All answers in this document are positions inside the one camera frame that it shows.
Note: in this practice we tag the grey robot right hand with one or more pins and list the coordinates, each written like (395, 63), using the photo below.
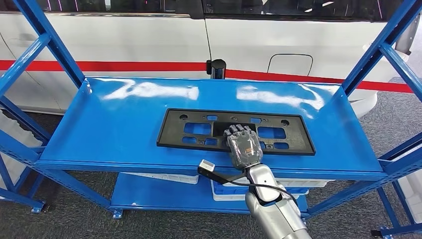
(244, 148)

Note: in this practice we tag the white plastic crate stack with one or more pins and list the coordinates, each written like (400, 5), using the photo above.
(412, 194)
(8, 122)

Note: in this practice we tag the black plastic mounting plate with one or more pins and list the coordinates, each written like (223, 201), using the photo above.
(169, 132)

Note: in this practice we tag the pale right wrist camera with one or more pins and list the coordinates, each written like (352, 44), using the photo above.
(207, 165)

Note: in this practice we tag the blue plastic bin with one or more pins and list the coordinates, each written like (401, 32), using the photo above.
(224, 190)

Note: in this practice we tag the red barrier belt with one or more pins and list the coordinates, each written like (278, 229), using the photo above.
(115, 66)
(296, 78)

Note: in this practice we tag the white car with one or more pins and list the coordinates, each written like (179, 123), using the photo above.
(132, 39)

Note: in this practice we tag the black stanchion post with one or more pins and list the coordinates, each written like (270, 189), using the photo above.
(217, 68)

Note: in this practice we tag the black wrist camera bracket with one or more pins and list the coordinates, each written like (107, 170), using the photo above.
(217, 176)

